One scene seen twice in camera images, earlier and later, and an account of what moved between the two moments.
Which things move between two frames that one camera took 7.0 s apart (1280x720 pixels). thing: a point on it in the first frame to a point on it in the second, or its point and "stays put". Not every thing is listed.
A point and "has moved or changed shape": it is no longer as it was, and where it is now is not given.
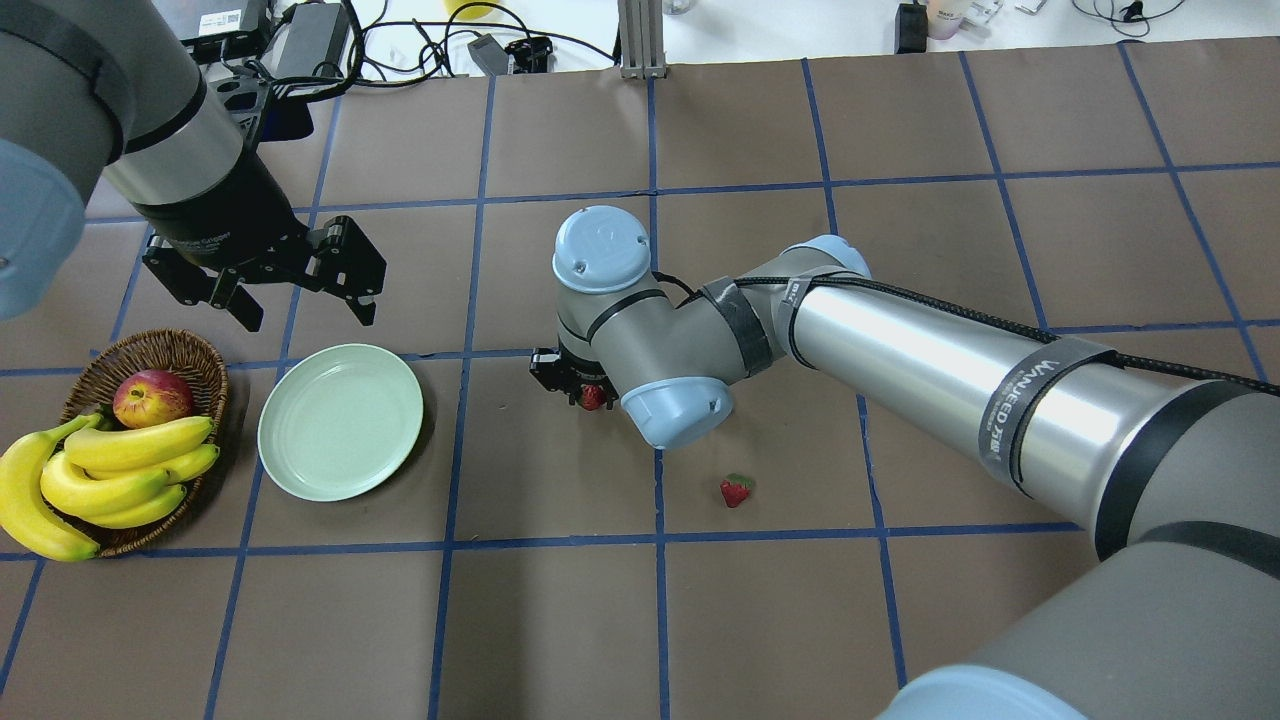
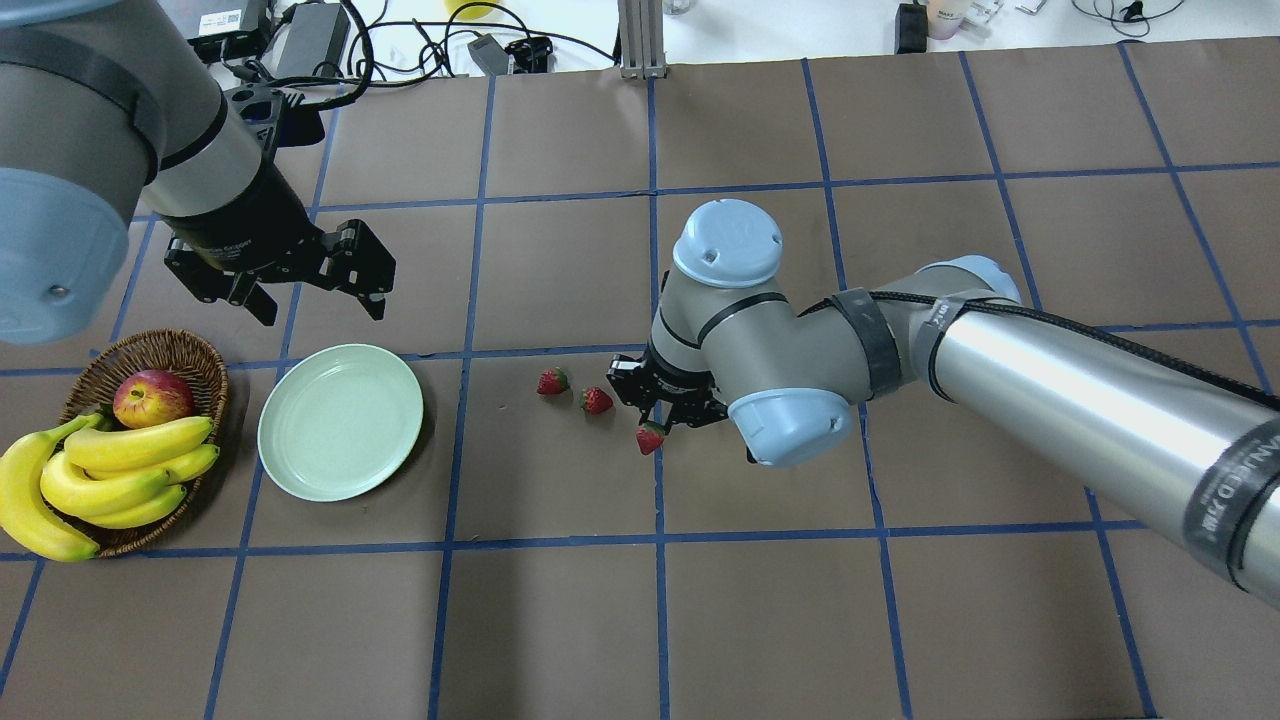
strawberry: [735, 489] to [595, 400]
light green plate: [337, 420] stays put
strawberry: [592, 397] has moved or changed shape
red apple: [149, 397] stays put
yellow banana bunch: [54, 481] stays put
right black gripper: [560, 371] to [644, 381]
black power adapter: [315, 35] stays put
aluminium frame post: [641, 39] stays put
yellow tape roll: [469, 12] stays put
